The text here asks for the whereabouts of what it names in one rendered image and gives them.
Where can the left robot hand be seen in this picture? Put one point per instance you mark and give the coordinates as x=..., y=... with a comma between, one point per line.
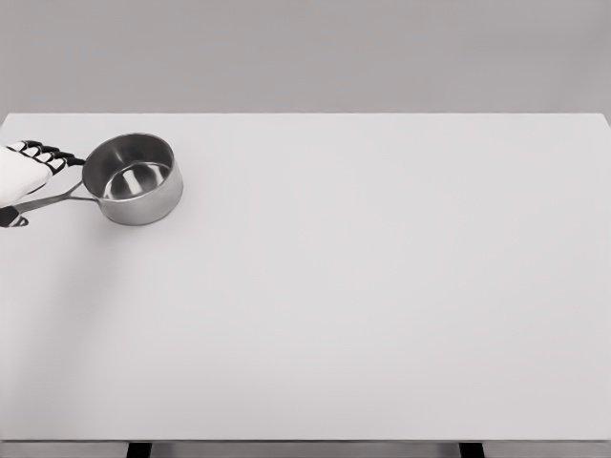
x=19, y=172

